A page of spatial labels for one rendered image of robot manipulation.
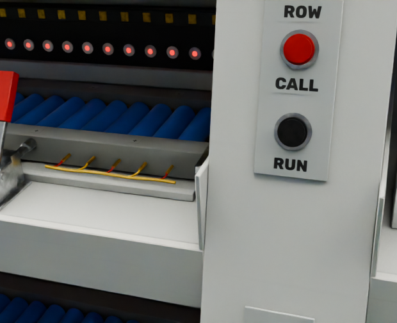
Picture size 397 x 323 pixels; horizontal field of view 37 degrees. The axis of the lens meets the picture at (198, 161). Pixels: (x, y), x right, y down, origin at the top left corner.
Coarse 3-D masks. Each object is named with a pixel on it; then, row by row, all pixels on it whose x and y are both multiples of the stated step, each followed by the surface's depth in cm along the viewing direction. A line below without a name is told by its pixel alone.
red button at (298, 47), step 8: (288, 40) 30; (296, 40) 30; (304, 40) 30; (288, 48) 30; (296, 48) 30; (304, 48) 30; (312, 48) 30; (288, 56) 31; (296, 56) 30; (304, 56) 30; (312, 56) 30; (296, 64) 31
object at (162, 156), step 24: (48, 144) 44; (72, 144) 44; (96, 144) 43; (120, 144) 42; (144, 144) 42; (168, 144) 42; (192, 144) 42; (48, 168) 43; (120, 168) 43; (144, 168) 43; (168, 168) 41; (192, 168) 41
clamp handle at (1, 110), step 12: (0, 72) 41; (12, 72) 41; (0, 84) 41; (12, 84) 41; (0, 96) 41; (12, 96) 41; (0, 108) 40; (12, 108) 41; (0, 120) 41; (0, 132) 40; (0, 144) 40; (0, 156) 40; (0, 168) 41
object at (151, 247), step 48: (48, 192) 41; (96, 192) 41; (0, 240) 40; (48, 240) 38; (96, 240) 37; (144, 240) 36; (192, 240) 36; (96, 288) 39; (144, 288) 37; (192, 288) 36
